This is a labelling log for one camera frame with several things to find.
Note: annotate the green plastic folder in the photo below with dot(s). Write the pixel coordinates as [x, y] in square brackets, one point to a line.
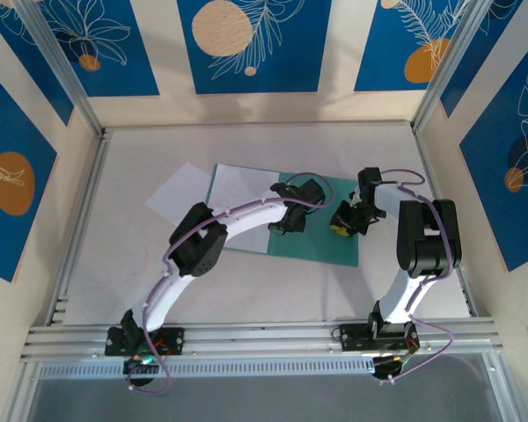
[334, 250]

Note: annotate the white paper sheet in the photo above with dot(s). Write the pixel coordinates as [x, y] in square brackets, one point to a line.
[246, 184]
[180, 189]

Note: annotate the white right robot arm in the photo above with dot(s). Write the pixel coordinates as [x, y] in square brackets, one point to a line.
[391, 198]

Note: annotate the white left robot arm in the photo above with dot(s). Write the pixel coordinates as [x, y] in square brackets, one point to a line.
[251, 215]

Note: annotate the black base connector box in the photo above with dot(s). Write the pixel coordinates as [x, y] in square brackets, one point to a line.
[141, 371]
[387, 368]

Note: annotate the grey acrylic panel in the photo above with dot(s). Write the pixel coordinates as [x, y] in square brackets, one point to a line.
[268, 400]

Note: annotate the aluminium table edge rail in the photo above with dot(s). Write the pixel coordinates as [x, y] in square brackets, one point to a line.
[84, 220]
[426, 154]

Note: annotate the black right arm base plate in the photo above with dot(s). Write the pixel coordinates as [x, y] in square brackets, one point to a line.
[352, 338]

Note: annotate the blue floral wall panel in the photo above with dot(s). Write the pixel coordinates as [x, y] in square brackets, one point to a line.
[488, 198]
[26, 57]
[290, 66]
[479, 61]
[387, 44]
[4, 237]
[114, 53]

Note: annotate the wide aluminium base rail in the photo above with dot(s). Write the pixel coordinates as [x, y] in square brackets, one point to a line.
[264, 338]

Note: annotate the aluminium corner post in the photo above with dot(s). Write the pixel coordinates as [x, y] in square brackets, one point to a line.
[61, 66]
[449, 66]

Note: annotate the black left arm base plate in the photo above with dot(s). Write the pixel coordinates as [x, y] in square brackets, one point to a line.
[176, 340]

